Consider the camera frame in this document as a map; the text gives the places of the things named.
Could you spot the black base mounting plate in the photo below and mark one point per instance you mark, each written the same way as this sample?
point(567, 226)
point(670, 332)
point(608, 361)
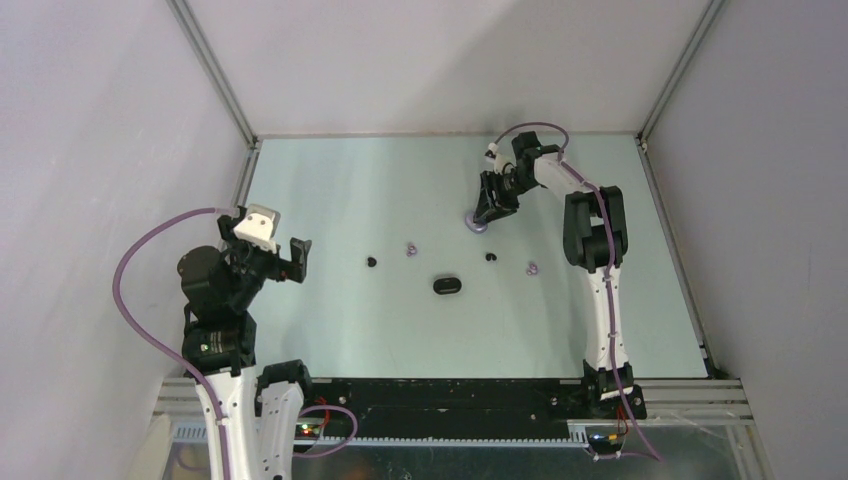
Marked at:
point(458, 409)

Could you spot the purple earbud charging case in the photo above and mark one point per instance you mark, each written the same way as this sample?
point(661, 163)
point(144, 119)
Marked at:
point(473, 225)

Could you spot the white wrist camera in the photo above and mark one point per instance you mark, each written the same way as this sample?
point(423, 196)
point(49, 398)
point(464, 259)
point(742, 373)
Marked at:
point(500, 162)
point(258, 227)

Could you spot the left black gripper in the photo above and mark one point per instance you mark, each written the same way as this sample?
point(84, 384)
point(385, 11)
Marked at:
point(280, 267)

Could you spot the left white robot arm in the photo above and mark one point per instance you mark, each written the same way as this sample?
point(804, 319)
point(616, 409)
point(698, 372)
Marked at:
point(250, 412)

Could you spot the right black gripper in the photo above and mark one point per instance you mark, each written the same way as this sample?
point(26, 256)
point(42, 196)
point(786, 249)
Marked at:
point(490, 182)

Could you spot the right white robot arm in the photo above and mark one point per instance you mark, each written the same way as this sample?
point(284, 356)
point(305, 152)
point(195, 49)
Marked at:
point(594, 240)

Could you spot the black earbud charging case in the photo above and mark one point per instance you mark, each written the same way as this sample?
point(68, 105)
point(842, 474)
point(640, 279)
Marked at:
point(447, 285)

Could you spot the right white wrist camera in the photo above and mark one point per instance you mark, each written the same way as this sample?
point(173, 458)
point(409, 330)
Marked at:
point(500, 162)

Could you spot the aluminium frame rail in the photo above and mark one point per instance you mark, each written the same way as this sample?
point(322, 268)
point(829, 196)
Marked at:
point(199, 43)

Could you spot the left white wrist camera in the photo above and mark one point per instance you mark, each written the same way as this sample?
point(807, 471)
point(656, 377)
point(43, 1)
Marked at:
point(258, 227)

